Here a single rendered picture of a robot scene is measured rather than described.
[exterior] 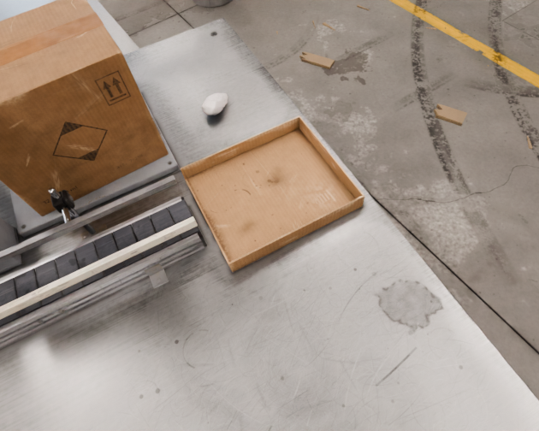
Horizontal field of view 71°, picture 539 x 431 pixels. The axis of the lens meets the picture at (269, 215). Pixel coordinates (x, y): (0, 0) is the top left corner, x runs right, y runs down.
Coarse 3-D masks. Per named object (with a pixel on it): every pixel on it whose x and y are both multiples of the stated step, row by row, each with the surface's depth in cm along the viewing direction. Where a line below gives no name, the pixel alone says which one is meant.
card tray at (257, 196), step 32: (288, 128) 90; (224, 160) 87; (256, 160) 87; (288, 160) 86; (320, 160) 86; (192, 192) 84; (224, 192) 83; (256, 192) 82; (288, 192) 82; (320, 192) 81; (352, 192) 80; (224, 224) 79; (256, 224) 78; (288, 224) 78; (320, 224) 76; (224, 256) 75; (256, 256) 73
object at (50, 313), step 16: (160, 208) 77; (128, 224) 76; (192, 240) 73; (160, 256) 71; (176, 256) 74; (16, 272) 72; (128, 272) 70; (144, 272) 73; (80, 288) 69; (96, 288) 69; (112, 288) 73; (48, 304) 68; (64, 304) 69; (80, 304) 71; (16, 320) 67; (32, 320) 67; (48, 320) 70; (0, 336) 67; (16, 336) 69
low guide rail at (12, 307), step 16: (176, 224) 70; (192, 224) 71; (144, 240) 69; (160, 240) 70; (112, 256) 68; (128, 256) 69; (80, 272) 67; (96, 272) 68; (48, 288) 66; (64, 288) 67; (16, 304) 64
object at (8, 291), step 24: (168, 216) 76; (96, 240) 74; (120, 240) 73; (168, 240) 73; (48, 264) 72; (72, 264) 72; (120, 264) 71; (0, 288) 70; (24, 288) 70; (72, 288) 69; (24, 312) 67
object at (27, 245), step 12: (168, 180) 70; (144, 192) 69; (156, 192) 70; (108, 204) 68; (120, 204) 68; (84, 216) 67; (96, 216) 67; (60, 228) 66; (72, 228) 67; (36, 240) 65; (48, 240) 66; (0, 252) 64; (12, 252) 65
